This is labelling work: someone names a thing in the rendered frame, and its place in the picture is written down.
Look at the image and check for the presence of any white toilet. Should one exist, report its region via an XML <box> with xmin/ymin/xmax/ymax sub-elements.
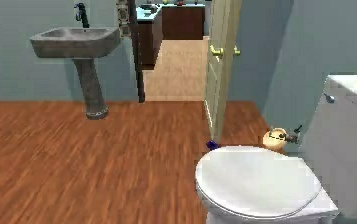
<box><xmin>194</xmin><ymin>74</ymin><xmax>357</xmax><ymax>224</ymax></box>

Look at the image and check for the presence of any cream room door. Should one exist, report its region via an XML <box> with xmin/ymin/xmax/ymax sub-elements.
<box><xmin>203</xmin><ymin>0</ymin><xmax>244</xmax><ymax>144</ymax></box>

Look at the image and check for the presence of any grey pedestal sink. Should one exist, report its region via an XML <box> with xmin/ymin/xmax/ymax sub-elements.
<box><xmin>29</xmin><ymin>26</ymin><xmax>122</xmax><ymax>121</ymax></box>

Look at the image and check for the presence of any black sink faucet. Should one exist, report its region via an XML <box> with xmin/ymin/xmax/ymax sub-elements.
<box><xmin>73</xmin><ymin>2</ymin><xmax>91</xmax><ymax>29</ymax></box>

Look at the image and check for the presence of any dark brown kitchen cabinet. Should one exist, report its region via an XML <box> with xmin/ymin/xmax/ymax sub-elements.
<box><xmin>135</xmin><ymin>3</ymin><xmax>207</xmax><ymax>71</ymax></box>

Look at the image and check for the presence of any patterned hanging towel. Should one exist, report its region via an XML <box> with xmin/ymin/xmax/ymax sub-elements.
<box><xmin>116</xmin><ymin>0</ymin><xmax>132</xmax><ymax>38</ymax></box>

